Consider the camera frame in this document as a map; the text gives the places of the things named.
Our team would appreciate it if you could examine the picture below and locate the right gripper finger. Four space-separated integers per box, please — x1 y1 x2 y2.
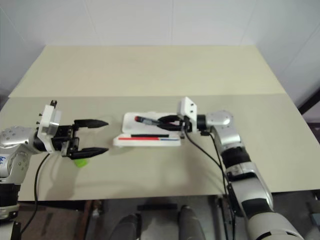
157 113 180 124
156 123 181 131

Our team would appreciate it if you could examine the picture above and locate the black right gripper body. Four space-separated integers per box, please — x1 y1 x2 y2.
176 114 193 134

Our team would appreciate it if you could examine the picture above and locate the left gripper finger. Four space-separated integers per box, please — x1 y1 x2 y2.
67 147 110 160
73 119 110 130

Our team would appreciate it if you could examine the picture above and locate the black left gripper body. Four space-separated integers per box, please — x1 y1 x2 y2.
51 123 81 158

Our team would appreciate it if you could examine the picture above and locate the red capped marker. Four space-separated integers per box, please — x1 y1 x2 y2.
134 115 161 126

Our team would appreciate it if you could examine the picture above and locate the green marker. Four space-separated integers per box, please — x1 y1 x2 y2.
73 158 89 168

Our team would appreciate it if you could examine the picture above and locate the black marker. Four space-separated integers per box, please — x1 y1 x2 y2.
129 133 171 139

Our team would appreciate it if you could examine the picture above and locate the white pencil case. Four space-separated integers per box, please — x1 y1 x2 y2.
111 111 183 149

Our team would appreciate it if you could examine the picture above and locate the red and blue pencil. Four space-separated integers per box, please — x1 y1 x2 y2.
118 136 180 142

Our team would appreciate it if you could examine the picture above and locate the black flat bar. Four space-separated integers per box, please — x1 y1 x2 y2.
136 203 178 211

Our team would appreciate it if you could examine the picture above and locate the dark rounded shape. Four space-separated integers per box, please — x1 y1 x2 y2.
116 213 142 240
177 204 207 240

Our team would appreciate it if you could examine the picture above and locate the metal table leg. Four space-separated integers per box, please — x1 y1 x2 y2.
215 194 237 240

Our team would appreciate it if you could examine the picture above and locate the black metal stand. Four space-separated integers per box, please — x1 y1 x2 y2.
10 220 22 240

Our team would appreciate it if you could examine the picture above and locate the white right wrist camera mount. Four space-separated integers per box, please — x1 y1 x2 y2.
175 96 199 133

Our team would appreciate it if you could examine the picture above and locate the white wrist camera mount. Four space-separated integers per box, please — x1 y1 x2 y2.
175 96 199 133
36 99 63 154

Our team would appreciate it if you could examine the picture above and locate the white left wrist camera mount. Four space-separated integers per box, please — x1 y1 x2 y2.
36 99 63 154

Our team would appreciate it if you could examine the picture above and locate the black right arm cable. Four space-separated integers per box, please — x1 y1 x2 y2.
180 126 237 240
199 131 230 181

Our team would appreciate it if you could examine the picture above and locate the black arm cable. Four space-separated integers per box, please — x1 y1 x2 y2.
199 131 230 181
17 152 51 240
180 126 237 240

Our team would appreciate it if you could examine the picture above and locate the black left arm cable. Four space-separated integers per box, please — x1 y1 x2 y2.
17 152 51 240

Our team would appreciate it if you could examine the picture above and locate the dark furniture frame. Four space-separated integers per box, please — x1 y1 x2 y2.
296 86 320 147

